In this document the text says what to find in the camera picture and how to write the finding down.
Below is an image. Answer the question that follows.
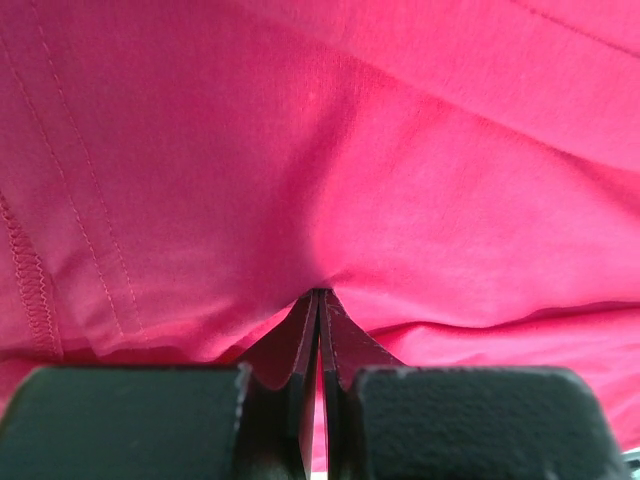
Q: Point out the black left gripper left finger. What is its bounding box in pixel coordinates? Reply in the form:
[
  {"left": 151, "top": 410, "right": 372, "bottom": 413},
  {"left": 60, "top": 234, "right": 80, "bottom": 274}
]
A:
[{"left": 239, "top": 292, "right": 319, "bottom": 479}]

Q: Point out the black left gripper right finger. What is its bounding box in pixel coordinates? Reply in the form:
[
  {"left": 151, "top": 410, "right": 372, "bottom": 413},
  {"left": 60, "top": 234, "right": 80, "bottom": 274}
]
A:
[{"left": 319, "top": 289, "right": 403, "bottom": 479}]

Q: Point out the pink t shirt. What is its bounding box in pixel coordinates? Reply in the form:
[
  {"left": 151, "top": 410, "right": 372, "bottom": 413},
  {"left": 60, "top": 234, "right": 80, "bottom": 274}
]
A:
[{"left": 1, "top": 1, "right": 639, "bottom": 450}]

